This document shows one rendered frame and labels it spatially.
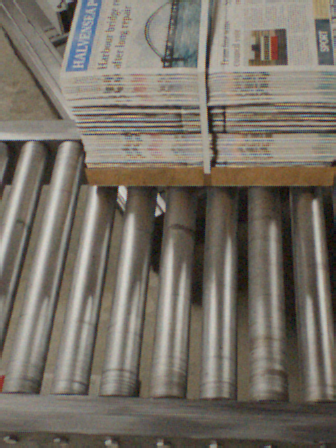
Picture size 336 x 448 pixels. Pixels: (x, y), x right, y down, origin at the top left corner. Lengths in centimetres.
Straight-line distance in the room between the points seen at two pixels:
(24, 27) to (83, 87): 154
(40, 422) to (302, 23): 62
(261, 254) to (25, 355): 36
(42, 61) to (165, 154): 133
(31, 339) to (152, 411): 20
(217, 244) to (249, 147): 15
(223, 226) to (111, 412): 32
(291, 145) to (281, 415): 37
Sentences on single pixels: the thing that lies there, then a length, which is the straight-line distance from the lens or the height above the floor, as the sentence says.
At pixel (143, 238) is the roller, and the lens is 98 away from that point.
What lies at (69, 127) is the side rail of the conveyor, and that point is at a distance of 115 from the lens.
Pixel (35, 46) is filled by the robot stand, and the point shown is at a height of 23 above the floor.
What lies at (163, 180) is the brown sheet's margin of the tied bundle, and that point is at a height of 82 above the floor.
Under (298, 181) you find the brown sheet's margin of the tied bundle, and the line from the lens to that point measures 101.
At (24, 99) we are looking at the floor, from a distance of 249.
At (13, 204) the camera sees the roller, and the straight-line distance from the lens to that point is 106.
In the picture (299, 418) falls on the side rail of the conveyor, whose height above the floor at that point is 80.
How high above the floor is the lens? 158
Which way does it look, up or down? 53 degrees down
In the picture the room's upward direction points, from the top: 8 degrees counter-clockwise
